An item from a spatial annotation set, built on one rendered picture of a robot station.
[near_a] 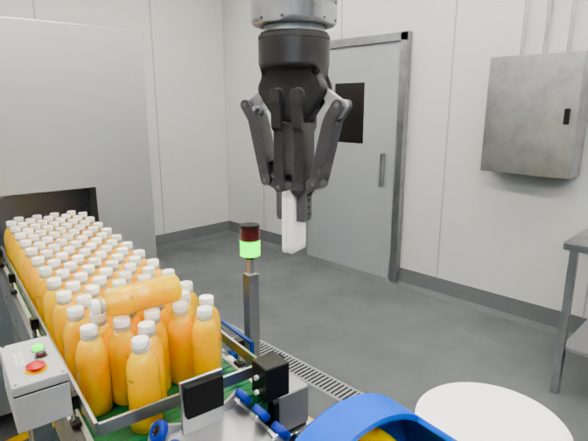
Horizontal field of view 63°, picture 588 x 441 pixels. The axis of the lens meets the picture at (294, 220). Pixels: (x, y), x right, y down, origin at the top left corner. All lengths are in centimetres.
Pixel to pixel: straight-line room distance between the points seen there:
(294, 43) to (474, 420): 79
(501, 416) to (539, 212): 297
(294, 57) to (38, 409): 87
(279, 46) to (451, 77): 370
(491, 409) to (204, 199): 527
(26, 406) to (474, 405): 88
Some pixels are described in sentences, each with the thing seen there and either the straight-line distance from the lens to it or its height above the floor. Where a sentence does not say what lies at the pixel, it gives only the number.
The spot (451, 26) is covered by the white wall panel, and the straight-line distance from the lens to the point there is 423.
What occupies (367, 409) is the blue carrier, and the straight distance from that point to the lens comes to 68.
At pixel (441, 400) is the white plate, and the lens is 108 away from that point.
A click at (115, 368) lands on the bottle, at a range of 128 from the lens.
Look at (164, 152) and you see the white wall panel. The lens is 571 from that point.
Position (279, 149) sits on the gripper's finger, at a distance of 53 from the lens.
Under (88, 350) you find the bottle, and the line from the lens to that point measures 123.
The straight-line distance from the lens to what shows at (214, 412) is 116.
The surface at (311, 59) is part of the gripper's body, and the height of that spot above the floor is 166.
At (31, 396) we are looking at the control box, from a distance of 111.
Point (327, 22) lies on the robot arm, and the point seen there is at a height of 170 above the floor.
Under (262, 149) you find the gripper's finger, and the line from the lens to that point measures 54.
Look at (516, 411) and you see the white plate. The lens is 110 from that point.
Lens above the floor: 162
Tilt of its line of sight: 13 degrees down
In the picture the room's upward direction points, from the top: straight up
